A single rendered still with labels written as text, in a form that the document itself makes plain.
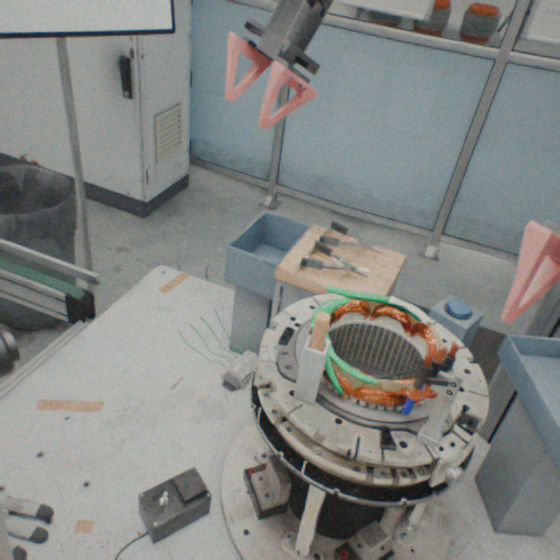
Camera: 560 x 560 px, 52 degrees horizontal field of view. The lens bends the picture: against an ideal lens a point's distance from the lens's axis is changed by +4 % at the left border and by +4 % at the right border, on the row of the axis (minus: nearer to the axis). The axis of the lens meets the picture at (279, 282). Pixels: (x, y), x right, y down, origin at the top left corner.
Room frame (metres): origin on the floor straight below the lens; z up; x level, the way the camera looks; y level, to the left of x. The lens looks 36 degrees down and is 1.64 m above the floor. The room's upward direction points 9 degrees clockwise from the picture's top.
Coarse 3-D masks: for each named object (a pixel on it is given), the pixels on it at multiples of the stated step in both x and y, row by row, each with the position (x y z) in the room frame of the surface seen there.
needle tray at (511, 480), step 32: (512, 352) 0.70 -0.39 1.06; (544, 352) 0.74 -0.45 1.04; (544, 384) 0.67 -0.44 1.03; (512, 416) 0.65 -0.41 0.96; (544, 416) 0.58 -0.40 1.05; (512, 448) 0.62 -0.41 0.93; (544, 448) 0.57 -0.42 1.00; (480, 480) 0.64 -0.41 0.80; (512, 480) 0.59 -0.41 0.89; (544, 480) 0.57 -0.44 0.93; (512, 512) 0.56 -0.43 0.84; (544, 512) 0.57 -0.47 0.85
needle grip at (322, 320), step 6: (318, 318) 0.50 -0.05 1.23; (324, 318) 0.50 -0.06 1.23; (318, 324) 0.49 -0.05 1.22; (324, 324) 0.49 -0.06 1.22; (312, 330) 0.50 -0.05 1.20; (318, 330) 0.49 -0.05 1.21; (324, 330) 0.49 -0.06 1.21; (312, 336) 0.50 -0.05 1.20; (318, 336) 0.49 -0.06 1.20; (324, 336) 0.50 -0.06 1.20; (312, 342) 0.50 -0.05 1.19; (318, 342) 0.49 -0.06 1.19; (312, 348) 0.50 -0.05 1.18; (318, 348) 0.50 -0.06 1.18
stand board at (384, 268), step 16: (304, 240) 0.93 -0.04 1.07; (352, 240) 0.96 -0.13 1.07; (288, 256) 0.86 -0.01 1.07; (304, 256) 0.87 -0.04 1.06; (320, 256) 0.88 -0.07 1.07; (352, 256) 0.90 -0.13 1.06; (368, 256) 0.91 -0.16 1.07; (384, 256) 0.92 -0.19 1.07; (400, 256) 0.92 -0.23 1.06; (288, 272) 0.81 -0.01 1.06; (304, 272) 0.82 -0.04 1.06; (320, 272) 0.83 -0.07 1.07; (336, 272) 0.84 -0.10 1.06; (352, 272) 0.84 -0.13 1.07; (368, 272) 0.85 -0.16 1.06; (384, 272) 0.86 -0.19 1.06; (400, 272) 0.90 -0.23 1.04; (304, 288) 0.80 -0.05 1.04; (320, 288) 0.79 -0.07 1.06; (352, 288) 0.79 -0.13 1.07; (368, 288) 0.80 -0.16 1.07; (384, 288) 0.81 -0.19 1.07
